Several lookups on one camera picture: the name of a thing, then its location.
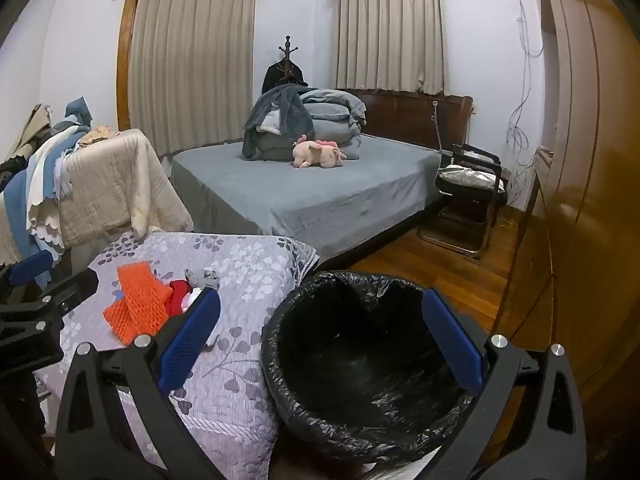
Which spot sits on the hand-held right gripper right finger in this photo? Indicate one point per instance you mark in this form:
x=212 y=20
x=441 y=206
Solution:
x=452 y=342

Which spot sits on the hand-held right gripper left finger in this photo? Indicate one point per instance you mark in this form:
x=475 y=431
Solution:
x=190 y=342

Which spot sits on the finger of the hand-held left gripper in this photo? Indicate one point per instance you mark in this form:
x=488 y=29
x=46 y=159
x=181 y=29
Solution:
x=30 y=266
x=70 y=290

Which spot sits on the pink cloth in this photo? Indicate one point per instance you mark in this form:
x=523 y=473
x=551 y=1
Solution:
x=191 y=301

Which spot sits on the red cloth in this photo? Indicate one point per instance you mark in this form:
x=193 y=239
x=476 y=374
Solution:
x=179 y=296

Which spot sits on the orange foam net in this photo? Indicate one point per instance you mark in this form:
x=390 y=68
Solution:
x=140 y=300

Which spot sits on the grey sock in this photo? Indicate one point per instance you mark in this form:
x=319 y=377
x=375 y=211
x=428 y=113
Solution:
x=202 y=277

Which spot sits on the black bagged trash bin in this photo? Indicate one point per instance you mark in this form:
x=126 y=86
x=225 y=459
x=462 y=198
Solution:
x=350 y=360

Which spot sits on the blue white scalloped blanket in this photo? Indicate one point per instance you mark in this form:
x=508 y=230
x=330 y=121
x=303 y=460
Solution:
x=45 y=185

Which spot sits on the grey floral quilt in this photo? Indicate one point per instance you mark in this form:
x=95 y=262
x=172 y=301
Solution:
x=250 y=285

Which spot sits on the beige quilted blanket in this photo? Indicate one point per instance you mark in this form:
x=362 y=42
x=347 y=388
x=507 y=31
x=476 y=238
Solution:
x=110 y=185

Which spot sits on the tan cloth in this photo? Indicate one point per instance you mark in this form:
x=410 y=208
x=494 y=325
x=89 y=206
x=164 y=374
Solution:
x=35 y=125

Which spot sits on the peach ruffled cloth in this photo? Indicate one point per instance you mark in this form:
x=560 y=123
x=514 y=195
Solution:
x=97 y=135

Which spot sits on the pale chair cushion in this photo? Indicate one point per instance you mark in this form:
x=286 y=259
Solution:
x=470 y=177

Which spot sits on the black metal chair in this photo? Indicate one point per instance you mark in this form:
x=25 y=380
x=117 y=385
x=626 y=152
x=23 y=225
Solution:
x=472 y=150

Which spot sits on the bed with grey sheet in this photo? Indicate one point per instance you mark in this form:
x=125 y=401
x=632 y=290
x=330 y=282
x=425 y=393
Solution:
x=325 y=185

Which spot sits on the dark grey-green pillow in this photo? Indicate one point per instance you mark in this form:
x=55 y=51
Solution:
x=272 y=147

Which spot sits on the pink plush toy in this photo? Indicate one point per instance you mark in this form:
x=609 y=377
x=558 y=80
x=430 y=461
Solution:
x=315 y=152

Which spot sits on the wooden wardrobe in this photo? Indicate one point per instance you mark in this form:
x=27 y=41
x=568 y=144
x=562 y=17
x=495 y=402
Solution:
x=590 y=160

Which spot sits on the wooden headboard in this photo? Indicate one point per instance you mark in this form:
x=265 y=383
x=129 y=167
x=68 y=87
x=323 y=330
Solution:
x=400 y=115

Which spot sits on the grey pillow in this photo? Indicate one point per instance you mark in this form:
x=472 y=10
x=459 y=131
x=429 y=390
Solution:
x=340 y=137

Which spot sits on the white fleece cloth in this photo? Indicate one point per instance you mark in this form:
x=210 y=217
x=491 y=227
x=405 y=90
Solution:
x=272 y=122

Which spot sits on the thin grey stand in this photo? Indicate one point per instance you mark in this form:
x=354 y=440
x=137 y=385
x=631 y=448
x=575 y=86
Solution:
x=437 y=104

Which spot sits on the dark grey fleece blanket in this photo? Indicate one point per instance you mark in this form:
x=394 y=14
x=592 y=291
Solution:
x=280 y=110

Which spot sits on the wide beige curtain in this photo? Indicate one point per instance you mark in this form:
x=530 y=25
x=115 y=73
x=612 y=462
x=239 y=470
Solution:
x=190 y=70

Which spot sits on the grey folded duvet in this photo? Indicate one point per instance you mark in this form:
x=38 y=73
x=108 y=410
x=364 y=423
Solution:
x=332 y=102

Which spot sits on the wooden coat rack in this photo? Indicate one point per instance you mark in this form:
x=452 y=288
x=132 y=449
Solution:
x=288 y=52

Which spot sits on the narrow beige curtain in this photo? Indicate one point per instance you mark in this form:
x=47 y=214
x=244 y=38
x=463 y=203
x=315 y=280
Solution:
x=390 y=35

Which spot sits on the wooden window frame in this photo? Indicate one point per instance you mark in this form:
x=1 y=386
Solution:
x=125 y=60

